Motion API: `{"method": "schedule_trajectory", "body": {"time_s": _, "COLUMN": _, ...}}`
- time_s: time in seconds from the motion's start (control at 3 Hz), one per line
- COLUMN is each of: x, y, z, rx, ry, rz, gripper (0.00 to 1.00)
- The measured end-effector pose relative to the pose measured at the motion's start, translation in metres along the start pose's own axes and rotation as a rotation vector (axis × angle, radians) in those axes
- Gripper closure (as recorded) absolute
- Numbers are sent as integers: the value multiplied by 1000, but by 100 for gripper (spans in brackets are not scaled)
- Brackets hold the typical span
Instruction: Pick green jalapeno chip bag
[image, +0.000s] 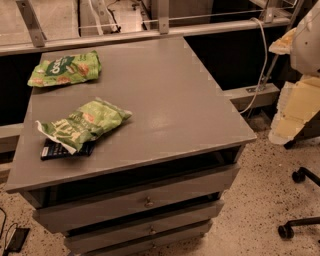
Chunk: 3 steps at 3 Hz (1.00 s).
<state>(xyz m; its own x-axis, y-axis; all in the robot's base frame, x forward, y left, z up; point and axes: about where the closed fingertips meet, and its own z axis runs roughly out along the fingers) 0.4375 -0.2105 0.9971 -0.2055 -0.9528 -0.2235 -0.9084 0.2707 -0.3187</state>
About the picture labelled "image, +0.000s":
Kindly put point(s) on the green jalapeno chip bag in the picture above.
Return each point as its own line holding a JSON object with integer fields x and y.
{"x": 86, "y": 124}

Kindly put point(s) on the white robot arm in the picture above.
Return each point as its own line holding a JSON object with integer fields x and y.
{"x": 302, "y": 43}

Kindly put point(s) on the metal railing frame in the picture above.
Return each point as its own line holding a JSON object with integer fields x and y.
{"x": 37, "y": 26}

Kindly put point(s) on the green snack bag white logo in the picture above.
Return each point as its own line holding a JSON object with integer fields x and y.
{"x": 70, "y": 69}

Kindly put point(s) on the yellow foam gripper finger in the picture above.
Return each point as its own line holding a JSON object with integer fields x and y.
{"x": 298, "y": 103}

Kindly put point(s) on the top grey drawer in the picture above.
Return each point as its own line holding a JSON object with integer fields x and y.
{"x": 73, "y": 215}

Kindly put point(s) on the grey drawer cabinet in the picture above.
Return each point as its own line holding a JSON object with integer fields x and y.
{"x": 181, "y": 123}

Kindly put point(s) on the middle grey drawer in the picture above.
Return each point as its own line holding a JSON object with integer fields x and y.
{"x": 147, "y": 224}

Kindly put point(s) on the black flat packet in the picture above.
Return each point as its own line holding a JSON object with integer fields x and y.
{"x": 52, "y": 150}

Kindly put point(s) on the black device on floor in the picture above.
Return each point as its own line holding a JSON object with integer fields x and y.
{"x": 17, "y": 240}

